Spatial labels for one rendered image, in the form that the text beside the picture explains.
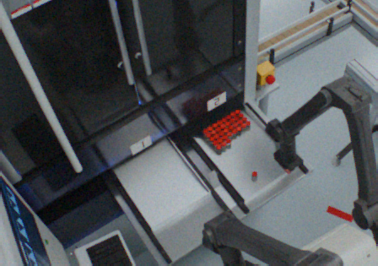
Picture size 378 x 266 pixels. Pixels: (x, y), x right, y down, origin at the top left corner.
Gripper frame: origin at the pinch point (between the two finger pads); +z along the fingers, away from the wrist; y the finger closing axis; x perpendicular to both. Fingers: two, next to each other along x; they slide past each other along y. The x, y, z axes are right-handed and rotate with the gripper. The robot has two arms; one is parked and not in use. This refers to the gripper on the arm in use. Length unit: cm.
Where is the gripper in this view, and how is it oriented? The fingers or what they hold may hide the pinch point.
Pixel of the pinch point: (288, 171)
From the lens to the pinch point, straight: 187.9
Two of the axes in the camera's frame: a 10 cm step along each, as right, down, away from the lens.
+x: -8.1, 5.0, -3.0
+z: 1.3, 6.5, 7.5
